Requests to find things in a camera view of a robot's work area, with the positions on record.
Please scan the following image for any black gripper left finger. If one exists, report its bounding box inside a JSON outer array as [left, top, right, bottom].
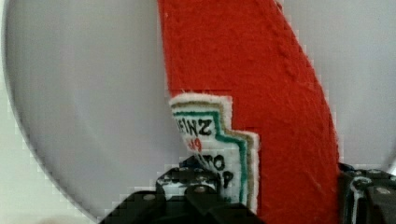
[[99, 157, 265, 224]]

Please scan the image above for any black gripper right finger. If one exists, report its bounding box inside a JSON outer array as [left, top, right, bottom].
[[338, 163, 396, 224]]

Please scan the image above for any red plush ketchup bottle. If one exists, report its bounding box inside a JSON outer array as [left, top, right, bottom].
[[158, 0, 339, 224]]

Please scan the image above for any grey round plate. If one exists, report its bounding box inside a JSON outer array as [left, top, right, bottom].
[[2, 0, 395, 220]]

